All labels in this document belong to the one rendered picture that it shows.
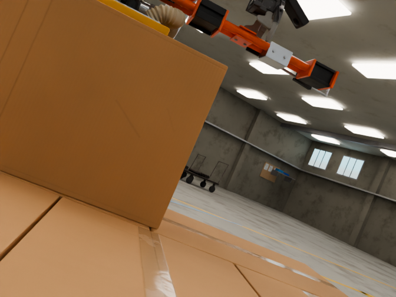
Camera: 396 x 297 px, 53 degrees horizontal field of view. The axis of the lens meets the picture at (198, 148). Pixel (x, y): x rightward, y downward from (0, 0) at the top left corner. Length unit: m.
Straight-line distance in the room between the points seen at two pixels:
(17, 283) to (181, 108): 0.55
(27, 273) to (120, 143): 0.46
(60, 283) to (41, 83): 0.50
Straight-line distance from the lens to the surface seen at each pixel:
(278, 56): 1.11
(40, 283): 0.45
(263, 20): 1.08
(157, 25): 0.92
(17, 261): 0.48
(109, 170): 0.86
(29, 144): 0.87
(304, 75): 1.14
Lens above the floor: 0.72
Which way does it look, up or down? 2 degrees up
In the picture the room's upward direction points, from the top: 23 degrees clockwise
